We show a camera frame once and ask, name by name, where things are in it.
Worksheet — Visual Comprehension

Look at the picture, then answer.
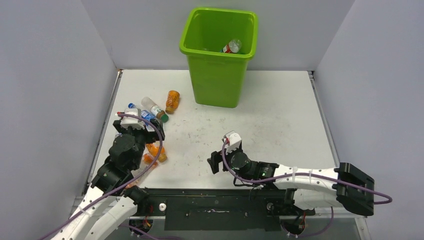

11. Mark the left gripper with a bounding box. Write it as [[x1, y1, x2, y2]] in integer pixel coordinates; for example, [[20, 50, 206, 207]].
[[115, 118, 164, 169]]

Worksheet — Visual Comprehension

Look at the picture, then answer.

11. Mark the small orange label bottle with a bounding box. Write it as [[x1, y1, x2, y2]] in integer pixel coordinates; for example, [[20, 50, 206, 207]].
[[145, 143, 168, 163]]

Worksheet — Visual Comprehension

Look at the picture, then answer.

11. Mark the red label bottle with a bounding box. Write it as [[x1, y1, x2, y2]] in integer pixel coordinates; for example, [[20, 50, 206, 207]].
[[220, 39, 242, 54]]

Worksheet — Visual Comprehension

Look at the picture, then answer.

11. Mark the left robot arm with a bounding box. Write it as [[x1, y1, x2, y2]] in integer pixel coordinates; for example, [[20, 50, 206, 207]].
[[53, 114, 165, 240]]

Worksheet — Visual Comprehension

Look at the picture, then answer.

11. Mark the green plastic bin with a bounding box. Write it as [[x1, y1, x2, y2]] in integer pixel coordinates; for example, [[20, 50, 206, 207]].
[[179, 7, 259, 108]]

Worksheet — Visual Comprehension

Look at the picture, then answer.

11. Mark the blue label water bottle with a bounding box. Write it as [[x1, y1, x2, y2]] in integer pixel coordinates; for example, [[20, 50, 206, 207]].
[[128, 103, 156, 121]]

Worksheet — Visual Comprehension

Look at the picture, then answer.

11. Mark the flat orange label bottle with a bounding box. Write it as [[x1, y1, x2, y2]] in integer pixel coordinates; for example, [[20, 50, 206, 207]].
[[125, 153, 159, 189]]

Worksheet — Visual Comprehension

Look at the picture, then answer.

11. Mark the coffee bottle green cap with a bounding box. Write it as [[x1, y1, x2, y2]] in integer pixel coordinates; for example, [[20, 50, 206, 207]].
[[141, 97, 169, 123]]

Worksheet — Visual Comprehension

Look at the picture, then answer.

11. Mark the small orange juice bottle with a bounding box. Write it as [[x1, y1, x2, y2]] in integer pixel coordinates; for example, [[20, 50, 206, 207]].
[[165, 90, 181, 114]]

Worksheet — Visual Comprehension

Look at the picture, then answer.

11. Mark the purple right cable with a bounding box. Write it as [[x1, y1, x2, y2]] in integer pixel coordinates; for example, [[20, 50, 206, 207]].
[[221, 140, 393, 239]]

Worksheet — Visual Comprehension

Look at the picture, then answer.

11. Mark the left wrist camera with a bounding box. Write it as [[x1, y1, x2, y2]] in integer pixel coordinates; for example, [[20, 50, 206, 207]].
[[115, 108, 145, 130]]

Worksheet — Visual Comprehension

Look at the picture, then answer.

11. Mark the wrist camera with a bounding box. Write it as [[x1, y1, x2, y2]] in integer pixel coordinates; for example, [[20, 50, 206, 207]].
[[222, 131, 242, 154], [115, 108, 145, 130]]

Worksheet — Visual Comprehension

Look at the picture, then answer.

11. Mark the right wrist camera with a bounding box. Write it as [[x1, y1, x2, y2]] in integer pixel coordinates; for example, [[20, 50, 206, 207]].
[[222, 131, 242, 154]]

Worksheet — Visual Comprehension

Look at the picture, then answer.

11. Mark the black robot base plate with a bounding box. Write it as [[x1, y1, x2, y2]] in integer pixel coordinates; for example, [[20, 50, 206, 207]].
[[130, 188, 316, 232]]

